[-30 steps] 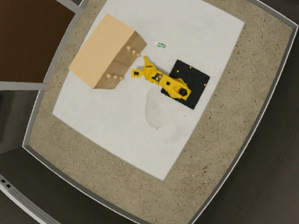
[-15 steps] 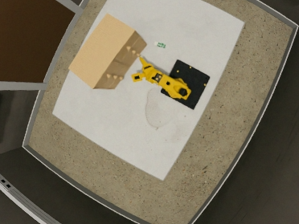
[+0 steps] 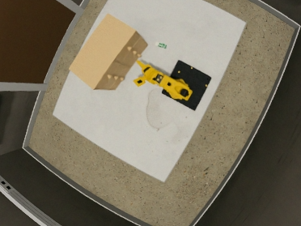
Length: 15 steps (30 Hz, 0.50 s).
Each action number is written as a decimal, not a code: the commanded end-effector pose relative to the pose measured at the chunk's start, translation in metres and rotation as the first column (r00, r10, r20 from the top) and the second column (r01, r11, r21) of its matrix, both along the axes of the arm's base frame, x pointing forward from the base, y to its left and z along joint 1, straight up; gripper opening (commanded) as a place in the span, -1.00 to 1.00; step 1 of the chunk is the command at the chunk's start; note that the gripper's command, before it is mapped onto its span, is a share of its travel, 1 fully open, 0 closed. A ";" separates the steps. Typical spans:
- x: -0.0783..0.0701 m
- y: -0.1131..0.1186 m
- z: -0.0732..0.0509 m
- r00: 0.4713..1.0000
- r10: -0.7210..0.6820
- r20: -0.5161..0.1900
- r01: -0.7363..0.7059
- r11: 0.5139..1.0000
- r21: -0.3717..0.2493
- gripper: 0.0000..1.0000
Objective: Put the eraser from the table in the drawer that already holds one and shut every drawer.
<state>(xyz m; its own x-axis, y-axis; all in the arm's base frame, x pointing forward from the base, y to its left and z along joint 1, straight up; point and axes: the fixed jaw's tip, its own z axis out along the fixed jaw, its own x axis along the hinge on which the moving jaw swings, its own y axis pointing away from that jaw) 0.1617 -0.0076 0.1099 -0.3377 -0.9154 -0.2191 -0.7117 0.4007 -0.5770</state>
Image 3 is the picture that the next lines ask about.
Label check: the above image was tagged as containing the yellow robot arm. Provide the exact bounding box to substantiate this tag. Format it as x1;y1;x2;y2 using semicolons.
146;70;193;100

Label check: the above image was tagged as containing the white eraser with green sleeve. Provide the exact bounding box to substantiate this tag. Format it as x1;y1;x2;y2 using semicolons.
155;41;167;49

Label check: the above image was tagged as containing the tan wooden chest of drawers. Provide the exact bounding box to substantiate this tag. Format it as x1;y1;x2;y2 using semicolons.
69;13;148;90

